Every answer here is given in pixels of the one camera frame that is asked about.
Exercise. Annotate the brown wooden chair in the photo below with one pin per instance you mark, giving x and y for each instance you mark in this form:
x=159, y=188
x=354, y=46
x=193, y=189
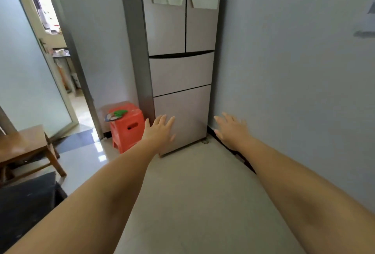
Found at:
x=23, y=148

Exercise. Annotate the person's right hand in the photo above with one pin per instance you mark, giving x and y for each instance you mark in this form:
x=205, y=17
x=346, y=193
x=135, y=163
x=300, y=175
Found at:
x=233, y=135

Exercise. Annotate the orange plastic stool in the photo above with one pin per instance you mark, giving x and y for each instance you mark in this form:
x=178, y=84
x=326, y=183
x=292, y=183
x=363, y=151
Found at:
x=129, y=132

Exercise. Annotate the person's right thumb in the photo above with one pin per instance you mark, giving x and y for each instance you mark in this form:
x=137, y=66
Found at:
x=218, y=133

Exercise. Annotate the person's left thumb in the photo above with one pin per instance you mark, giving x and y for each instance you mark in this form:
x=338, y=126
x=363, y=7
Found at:
x=172, y=138

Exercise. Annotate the green and white hand fan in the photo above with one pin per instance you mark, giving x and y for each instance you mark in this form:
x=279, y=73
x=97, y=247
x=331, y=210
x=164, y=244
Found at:
x=115, y=114

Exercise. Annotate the person's left forearm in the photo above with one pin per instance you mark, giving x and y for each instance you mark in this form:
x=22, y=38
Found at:
x=96, y=198

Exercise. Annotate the frosted glass door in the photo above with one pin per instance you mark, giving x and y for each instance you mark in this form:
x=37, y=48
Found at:
x=26, y=66

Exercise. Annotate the person's left little finger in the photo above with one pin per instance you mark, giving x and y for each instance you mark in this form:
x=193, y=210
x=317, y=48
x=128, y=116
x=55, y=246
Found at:
x=147, y=124

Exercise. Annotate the kitchen counter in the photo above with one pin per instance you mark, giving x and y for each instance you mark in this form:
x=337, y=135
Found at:
x=63, y=57

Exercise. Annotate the person's right forearm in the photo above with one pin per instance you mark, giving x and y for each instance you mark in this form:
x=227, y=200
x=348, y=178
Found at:
x=307, y=192

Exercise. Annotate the person's left hand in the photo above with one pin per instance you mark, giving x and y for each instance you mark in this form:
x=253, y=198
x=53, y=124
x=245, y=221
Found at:
x=156, y=135

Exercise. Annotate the silver multi-door refrigerator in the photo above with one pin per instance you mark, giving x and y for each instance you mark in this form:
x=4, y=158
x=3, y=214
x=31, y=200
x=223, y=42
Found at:
x=178, y=66

